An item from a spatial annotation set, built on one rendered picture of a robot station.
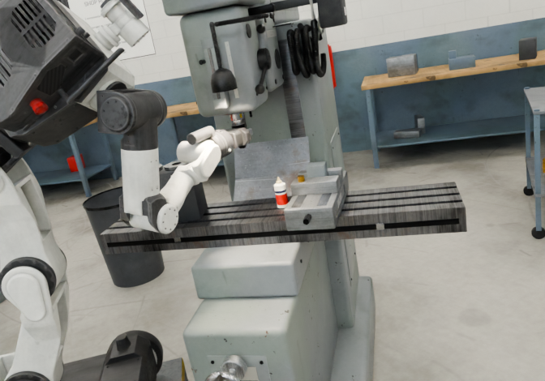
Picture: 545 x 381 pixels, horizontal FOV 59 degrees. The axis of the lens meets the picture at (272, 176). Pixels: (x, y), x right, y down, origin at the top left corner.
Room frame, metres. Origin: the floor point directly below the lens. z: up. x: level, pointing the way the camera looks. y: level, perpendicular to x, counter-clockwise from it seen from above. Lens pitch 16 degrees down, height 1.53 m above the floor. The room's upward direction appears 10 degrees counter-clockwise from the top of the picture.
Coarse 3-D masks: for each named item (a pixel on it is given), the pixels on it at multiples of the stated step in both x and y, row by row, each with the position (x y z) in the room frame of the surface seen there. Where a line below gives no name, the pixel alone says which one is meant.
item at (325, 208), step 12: (336, 168) 1.56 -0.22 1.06; (288, 204) 1.40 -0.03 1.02; (300, 204) 1.38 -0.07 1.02; (312, 204) 1.36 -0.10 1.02; (324, 204) 1.34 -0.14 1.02; (336, 204) 1.39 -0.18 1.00; (288, 216) 1.35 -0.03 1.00; (300, 216) 1.34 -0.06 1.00; (312, 216) 1.33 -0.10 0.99; (324, 216) 1.32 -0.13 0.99; (336, 216) 1.34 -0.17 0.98; (288, 228) 1.36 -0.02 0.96; (300, 228) 1.34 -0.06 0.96; (312, 228) 1.33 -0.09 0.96; (324, 228) 1.32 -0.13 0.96
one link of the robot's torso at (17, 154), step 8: (0, 128) 1.20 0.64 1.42; (0, 136) 1.19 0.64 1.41; (8, 136) 1.20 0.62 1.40; (0, 144) 1.19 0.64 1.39; (8, 144) 1.19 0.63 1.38; (16, 144) 1.20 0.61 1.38; (24, 144) 1.23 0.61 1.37; (32, 144) 1.27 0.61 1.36; (16, 152) 1.19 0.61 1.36; (24, 152) 1.23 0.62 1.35; (16, 160) 1.23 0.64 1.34; (8, 168) 1.22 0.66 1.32
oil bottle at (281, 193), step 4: (280, 180) 1.58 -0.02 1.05; (276, 184) 1.57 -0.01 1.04; (280, 184) 1.57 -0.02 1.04; (284, 184) 1.57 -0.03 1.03; (276, 188) 1.57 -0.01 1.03; (280, 188) 1.56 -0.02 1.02; (284, 188) 1.57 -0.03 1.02; (276, 192) 1.57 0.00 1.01; (280, 192) 1.56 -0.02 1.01; (284, 192) 1.57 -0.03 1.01; (276, 196) 1.57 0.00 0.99; (280, 196) 1.56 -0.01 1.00; (284, 196) 1.56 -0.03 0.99; (280, 200) 1.56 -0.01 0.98; (284, 200) 1.56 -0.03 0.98; (280, 204) 1.56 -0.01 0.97; (284, 204) 1.56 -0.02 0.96
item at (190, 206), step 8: (160, 168) 1.66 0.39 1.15; (168, 168) 1.63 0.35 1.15; (176, 168) 1.62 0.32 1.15; (160, 176) 1.61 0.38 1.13; (168, 176) 1.61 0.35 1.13; (160, 184) 1.61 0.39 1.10; (200, 184) 1.69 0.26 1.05; (192, 192) 1.60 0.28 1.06; (200, 192) 1.67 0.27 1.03; (192, 200) 1.60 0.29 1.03; (200, 200) 1.64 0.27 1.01; (184, 208) 1.60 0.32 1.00; (192, 208) 1.60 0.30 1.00; (200, 208) 1.62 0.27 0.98; (184, 216) 1.61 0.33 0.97; (192, 216) 1.60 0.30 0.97; (200, 216) 1.60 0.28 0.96
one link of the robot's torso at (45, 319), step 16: (16, 272) 1.16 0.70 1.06; (32, 272) 1.16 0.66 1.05; (16, 288) 1.15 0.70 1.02; (32, 288) 1.15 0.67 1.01; (48, 288) 1.17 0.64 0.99; (64, 288) 1.30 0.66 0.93; (16, 304) 1.15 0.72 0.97; (32, 304) 1.15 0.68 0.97; (48, 304) 1.16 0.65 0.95; (64, 304) 1.29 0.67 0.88; (32, 320) 1.15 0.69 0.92; (48, 320) 1.16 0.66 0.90; (64, 320) 1.29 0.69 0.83; (32, 336) 1.18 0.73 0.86; (48, 336) 1.19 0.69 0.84; (64, 336) 1.29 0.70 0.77; (16, 352) 1.18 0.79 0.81; (32, 352) 1.19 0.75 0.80; (48, 352) 1.19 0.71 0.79; (16, 368) 1.18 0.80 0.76; (32, 368) 1.19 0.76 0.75; (48, 368) 1.19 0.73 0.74
